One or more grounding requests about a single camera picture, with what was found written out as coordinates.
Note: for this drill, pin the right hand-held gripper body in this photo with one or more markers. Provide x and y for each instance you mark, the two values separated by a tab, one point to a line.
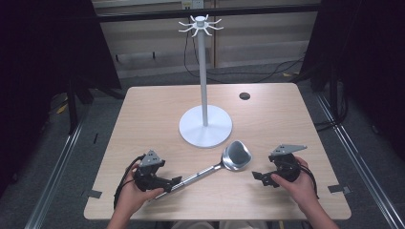
286	167

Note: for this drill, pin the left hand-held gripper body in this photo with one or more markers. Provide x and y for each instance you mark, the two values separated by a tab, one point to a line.
149	178

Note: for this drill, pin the metal ladle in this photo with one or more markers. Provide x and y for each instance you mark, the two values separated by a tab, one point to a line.
237	156

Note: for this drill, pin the person's left hand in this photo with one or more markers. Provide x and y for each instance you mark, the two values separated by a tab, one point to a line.
133	197

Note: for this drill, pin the person's right hand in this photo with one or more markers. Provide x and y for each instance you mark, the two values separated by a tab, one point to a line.
301	189

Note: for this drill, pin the grey tape piece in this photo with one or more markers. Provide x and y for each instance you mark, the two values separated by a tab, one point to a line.
339	189
93	193

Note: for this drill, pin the white utensil stand with hooks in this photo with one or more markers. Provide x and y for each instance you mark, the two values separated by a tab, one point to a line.
203	124

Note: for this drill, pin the black metal stand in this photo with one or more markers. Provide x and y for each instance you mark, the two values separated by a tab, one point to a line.
72	105

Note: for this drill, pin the black curtain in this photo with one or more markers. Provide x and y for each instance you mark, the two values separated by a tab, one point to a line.
366	47
47	47

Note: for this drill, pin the black horizontal bar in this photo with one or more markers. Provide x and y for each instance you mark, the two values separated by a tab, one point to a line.
207	12

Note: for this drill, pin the metal floor rail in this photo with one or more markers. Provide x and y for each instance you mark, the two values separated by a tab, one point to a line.
54	178
359	165

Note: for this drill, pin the white wall outlet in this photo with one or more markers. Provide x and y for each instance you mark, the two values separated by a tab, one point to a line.
192	4

